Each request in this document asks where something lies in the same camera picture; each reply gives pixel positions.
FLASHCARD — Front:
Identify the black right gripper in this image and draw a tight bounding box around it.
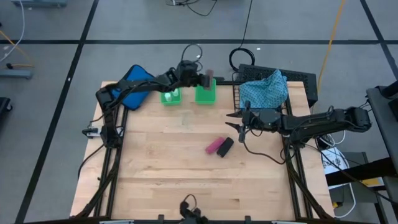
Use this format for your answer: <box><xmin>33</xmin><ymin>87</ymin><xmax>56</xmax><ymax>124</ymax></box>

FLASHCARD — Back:
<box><xmin>224</xmin><ymin>100</ymin><xmax>282</xmax><ymax>144</ymax></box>

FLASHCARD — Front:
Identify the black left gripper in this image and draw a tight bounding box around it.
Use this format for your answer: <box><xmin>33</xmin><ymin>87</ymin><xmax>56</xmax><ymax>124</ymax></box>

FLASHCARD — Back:
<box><xmin>178</xmin><ymin>72</ymin><xmax>209</xmax><ymax>90</ymax></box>

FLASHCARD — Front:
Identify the black bandage roll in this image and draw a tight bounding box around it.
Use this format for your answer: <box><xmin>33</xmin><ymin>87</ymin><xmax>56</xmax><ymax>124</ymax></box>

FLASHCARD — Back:
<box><xmin>216</xmin><ymin>136</ymin><xmax>235</xmax><ymax>158</ymax></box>

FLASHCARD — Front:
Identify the pink bandage roll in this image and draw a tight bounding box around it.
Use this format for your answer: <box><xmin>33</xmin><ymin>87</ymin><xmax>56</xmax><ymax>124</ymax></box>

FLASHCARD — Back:
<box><xmin>205</xmin><ymin>136</ymin><xmax>226</xmax><ymax>155</ymax></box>

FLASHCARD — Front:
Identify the blue star-patterned cloth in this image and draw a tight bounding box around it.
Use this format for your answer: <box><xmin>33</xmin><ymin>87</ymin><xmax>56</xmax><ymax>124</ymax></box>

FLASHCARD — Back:
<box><xmin>239</xmin><ymin>68</ymin><xmax>289</xmax><ymax>110</ymax></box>

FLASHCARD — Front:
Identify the right green block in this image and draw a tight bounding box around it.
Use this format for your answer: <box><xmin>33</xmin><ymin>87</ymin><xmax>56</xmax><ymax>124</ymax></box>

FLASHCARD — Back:
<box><xmin>195</xmin><ymin>77</ymin><xmax>217</xmax><ymax>105</ymax></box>

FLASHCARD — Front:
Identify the green block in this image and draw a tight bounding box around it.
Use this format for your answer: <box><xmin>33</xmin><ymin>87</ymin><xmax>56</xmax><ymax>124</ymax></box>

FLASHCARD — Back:
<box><xmin>160</xmin><ymin>87</ymin><xmax>183</xmax><ymax>106</ymax></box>
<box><xmin>195</xmin><ymin>77</ymin><xmax>217</xmax><ymax>105</ymax></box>

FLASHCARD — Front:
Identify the left green block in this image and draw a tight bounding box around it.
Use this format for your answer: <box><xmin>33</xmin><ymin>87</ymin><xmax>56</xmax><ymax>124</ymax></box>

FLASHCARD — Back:
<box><xmin>160</xmin><ymin>87</ymin><xmax>183</xmax><ymax>106</ymax></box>

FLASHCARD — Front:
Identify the blue fabric pouch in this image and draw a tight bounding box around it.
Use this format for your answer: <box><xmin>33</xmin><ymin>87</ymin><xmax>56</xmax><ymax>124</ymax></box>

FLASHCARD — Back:
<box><xmin>109</xmin><ymin>63</ymin><xmax>157</xmax><ymax>111</ymax></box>

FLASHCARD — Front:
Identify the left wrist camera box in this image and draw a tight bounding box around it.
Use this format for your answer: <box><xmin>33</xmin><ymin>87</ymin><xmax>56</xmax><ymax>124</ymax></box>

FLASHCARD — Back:
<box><xmin>176</xmin><ymin>59</ymin><xmax>199</xmax><ymax>75</ymax></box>

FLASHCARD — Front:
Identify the black wire basket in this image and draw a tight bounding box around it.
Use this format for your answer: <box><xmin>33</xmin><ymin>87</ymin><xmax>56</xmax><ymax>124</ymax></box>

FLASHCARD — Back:
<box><xmin>237</xmin><ymin>63</ymin><xmax>319</xmax><ymax>107</ymax></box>
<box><xmin>231</xmin><ymin>70</ymin><xmax>292</xmax><ymax>113</ymax></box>

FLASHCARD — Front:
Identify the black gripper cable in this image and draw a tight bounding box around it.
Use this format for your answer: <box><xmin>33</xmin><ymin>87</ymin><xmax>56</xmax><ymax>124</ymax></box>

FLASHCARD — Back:
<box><xmin>242</xmin><ymin>130</ymin><xmax>289</xmax><ymax>166</ymax></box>

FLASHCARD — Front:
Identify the black hanging cable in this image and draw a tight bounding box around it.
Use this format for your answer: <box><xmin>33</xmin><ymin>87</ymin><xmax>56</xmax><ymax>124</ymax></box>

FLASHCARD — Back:
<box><xmin>228</xmin><ymin>0</ymin><xmax>256</xmax><ymax>73</ymax></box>

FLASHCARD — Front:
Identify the black table-level camera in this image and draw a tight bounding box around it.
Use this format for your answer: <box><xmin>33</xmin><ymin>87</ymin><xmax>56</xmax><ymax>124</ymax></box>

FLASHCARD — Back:
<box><xmin>179</xmin><ymin>194</ymin><xmax>208</xmax><ymax>224</ymax></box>

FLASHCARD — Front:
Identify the yellow hanging cable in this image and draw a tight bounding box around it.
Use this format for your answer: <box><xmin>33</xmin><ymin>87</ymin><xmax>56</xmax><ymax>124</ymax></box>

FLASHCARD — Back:
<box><xmin>316</xmin><ymin>0</ymin><xmax>346</xmax><ymax>95</ymax></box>

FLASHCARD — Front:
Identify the black aluminium rig frame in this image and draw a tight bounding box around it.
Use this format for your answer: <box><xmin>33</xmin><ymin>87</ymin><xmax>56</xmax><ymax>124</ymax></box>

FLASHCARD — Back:
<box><xmin>73</xmin><ymin>80</ymin><xmax>336</xmax><ymax>224</ymax></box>

